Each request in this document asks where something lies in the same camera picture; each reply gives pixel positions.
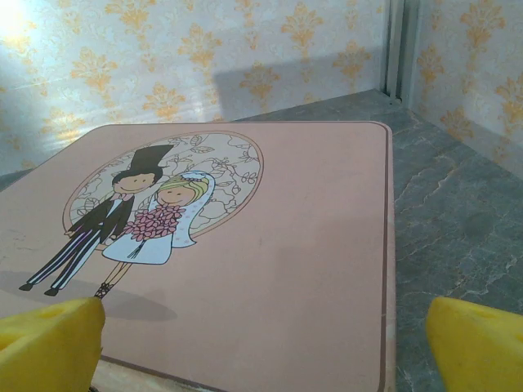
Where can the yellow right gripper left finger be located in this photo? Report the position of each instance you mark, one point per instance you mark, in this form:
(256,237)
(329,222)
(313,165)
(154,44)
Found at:
(45,343)

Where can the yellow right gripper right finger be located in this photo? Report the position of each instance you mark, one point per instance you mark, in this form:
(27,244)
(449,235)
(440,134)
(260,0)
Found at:
(474,347)

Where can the pink box with cartoon couple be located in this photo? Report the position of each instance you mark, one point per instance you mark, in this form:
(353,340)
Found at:
(286,245)

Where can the aluminium frame post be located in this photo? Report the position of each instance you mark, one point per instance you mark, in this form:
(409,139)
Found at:
(402,49)

